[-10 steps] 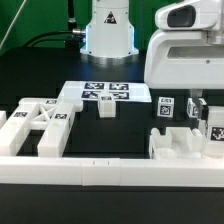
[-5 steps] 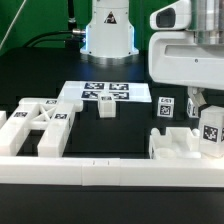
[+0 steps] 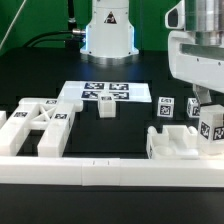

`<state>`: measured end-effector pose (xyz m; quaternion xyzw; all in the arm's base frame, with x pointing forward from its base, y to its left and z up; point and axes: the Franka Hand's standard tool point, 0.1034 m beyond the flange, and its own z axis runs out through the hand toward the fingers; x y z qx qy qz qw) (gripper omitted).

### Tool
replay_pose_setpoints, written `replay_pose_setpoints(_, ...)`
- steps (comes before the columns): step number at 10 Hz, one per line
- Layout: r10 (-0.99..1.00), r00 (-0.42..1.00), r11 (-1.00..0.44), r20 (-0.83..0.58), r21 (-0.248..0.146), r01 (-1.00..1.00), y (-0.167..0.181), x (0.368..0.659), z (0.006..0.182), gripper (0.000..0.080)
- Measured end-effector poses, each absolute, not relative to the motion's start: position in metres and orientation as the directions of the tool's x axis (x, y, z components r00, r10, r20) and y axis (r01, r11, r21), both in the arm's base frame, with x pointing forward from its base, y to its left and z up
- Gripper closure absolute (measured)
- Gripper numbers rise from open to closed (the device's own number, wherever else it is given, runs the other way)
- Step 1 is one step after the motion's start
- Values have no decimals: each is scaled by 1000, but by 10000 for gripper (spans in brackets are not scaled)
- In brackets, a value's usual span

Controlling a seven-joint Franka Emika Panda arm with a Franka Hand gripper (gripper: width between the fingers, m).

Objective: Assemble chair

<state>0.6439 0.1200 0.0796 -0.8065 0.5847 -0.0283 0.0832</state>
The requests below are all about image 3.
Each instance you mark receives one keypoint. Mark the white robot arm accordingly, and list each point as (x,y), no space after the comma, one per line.
(109,35)

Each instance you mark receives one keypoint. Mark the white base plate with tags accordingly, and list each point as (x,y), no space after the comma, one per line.
(122,91)

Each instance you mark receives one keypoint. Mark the white U-shaped fence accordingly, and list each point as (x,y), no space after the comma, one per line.
(205,172)

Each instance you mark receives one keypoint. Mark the white chair back frame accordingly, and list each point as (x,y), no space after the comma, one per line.
(54,117)

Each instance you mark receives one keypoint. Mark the white diagonal rod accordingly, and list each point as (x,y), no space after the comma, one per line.
(9,29)

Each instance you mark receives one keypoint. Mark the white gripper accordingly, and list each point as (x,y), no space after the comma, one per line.
(196,45)

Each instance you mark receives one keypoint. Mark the white chair seat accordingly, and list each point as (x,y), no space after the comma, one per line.
(175,142)

